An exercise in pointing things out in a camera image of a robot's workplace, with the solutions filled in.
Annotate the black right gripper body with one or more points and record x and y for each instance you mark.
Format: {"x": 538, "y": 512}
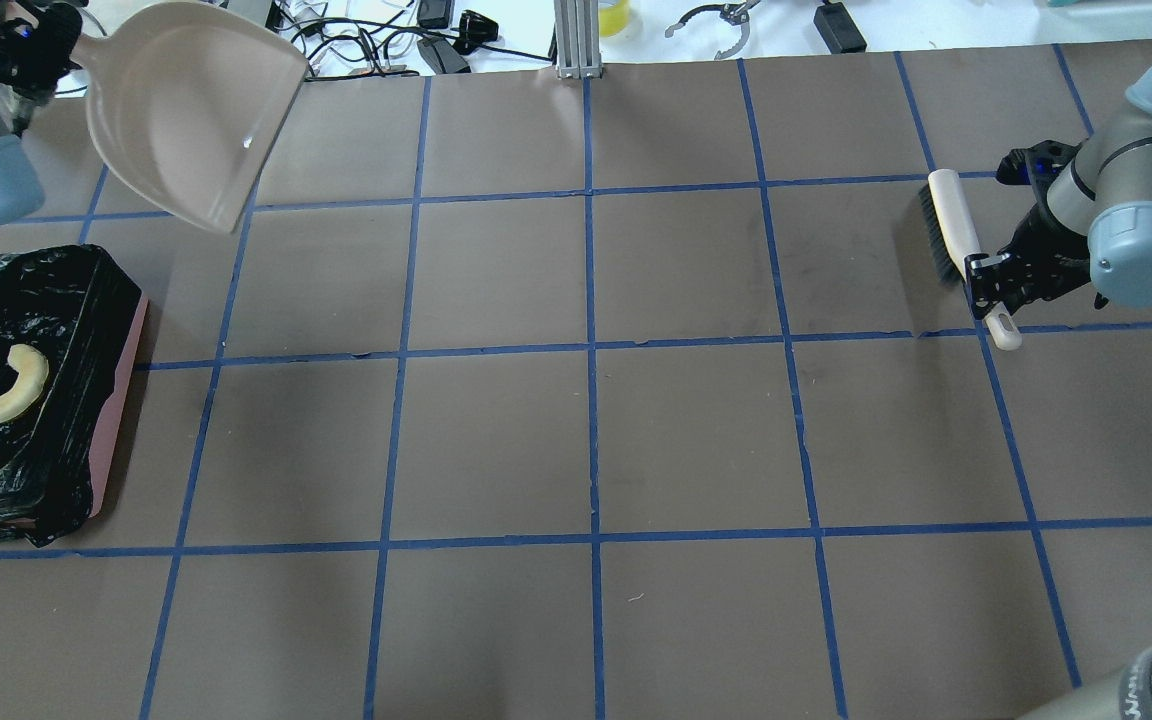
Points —
{"x": 1049, "y": 240}

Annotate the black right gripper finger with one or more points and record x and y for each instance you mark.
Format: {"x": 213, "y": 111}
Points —
{"x": 986, "y": 296}
{"x": 986, "y": 270}

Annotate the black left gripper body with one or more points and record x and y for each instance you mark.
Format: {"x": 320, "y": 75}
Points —
{"x": 8, "y": 47}

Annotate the toy croissant bread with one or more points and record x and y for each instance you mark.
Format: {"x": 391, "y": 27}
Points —
{"x": 31, "y": 370}

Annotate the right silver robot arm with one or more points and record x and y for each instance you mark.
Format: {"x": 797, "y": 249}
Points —
{"x": 1090, "y": 223}

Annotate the pink bin with black bag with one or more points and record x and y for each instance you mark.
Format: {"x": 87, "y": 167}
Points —
{"x": 70, "y": 320}

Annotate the small black adapter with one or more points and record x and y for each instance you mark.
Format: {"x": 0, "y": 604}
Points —
{"x": 838, "y": 30}

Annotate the yellow tape roll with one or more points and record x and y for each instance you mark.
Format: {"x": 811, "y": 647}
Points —
{"x": 612, "y": 16}

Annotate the aluminium frame post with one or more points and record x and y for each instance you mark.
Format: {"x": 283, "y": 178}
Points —
{"x": 576, "y": 35}

